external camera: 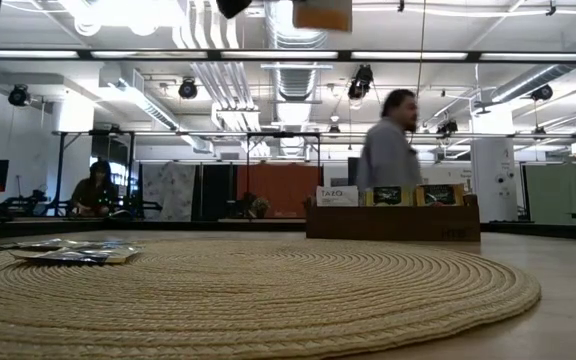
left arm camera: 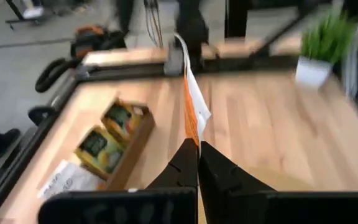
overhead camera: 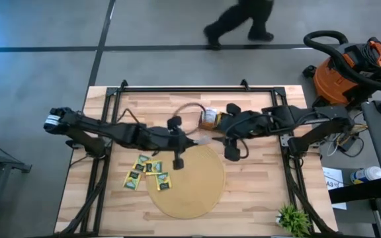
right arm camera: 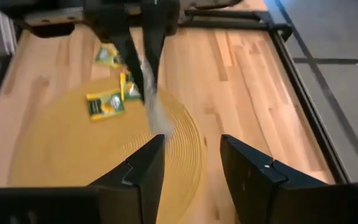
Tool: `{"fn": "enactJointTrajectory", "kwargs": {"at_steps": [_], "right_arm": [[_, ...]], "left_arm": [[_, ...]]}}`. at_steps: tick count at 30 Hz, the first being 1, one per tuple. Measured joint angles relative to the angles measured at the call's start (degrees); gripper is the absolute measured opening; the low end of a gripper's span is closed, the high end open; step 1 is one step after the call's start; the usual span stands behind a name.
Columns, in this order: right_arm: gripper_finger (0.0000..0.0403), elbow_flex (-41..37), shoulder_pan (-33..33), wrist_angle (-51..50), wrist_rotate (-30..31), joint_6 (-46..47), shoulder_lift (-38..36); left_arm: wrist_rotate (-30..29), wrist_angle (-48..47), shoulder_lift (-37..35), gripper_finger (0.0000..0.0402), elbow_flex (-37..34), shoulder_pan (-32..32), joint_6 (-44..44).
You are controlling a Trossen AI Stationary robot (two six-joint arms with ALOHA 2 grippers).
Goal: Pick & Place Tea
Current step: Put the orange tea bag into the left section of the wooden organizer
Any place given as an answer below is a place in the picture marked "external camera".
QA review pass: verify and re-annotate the wooden tea organizer box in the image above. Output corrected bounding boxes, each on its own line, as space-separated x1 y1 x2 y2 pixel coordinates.
305 194 482 243

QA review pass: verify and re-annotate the person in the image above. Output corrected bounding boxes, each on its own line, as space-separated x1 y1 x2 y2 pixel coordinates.
355 88 424 192
70 159 119 217

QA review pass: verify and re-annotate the round woven placemat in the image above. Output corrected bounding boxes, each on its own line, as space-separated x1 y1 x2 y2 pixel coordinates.
0 238 542 360

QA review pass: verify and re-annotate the black partition panel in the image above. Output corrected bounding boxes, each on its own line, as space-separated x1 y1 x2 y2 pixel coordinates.
201 163 233 221

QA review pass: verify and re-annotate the black metal gantry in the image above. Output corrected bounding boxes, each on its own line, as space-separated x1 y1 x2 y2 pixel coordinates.
52 128 137 217
244 130 322 221

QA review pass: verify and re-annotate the black ceiling spotlight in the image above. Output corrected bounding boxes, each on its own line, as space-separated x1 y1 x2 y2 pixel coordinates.
7 83 30 108
177 77 199 100
530 83 554 102
346 63 375 101
436 118 460 136

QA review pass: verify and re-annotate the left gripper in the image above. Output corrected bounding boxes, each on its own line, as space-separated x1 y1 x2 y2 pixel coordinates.
216 0 253 20

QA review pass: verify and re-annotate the white pillar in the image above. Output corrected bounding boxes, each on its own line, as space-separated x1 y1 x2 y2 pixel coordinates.
470 137 518 224

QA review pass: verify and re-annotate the grey partition wall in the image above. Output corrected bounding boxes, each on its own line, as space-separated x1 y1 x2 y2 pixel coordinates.
522 163 576 225

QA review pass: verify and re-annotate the patterned grey curtain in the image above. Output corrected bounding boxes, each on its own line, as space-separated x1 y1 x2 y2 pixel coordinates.
141 162 197 222

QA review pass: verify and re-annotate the orange partition wall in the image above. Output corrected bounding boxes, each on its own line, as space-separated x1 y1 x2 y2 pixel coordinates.
236 163 322 219

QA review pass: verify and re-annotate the background potted plant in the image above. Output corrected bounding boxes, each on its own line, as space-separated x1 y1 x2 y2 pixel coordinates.
250 196 272 219

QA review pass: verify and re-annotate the white and orange tea packet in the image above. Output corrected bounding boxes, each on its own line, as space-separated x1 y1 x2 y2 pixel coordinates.
291 0 354 33
315 185 360 208

